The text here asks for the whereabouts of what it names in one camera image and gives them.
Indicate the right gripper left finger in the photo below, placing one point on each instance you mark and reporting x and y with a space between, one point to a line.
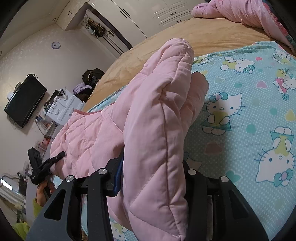
61 217

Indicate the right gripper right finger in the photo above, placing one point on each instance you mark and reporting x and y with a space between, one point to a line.
218 211

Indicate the pink quilted jacket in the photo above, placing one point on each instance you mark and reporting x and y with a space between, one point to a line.
147 123

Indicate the purple clothes pile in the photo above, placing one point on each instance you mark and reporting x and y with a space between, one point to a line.
80 87

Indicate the person left hand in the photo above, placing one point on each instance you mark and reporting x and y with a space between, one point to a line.
41 195

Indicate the white drawer chest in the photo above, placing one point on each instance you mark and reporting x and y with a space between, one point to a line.
63 106

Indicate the yellow green sleeve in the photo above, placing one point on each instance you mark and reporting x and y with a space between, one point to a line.
22 229

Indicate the hello kitty blue blanket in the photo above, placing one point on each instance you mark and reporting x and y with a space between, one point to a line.
246 130

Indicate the black bag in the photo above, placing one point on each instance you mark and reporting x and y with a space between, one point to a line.
92 77

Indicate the bags hanging on door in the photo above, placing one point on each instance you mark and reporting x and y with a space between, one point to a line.
95 28

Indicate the white wardrobe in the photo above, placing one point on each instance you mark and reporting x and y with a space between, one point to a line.
135 20

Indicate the tan bed sheet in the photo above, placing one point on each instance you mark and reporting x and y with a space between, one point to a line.
203 35

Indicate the pink crumpled duvet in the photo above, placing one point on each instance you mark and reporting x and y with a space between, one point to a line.
257 14

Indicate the black wall television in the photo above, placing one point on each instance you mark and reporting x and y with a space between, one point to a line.
25 100

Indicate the round wall clock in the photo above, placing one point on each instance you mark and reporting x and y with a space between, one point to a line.
55 45

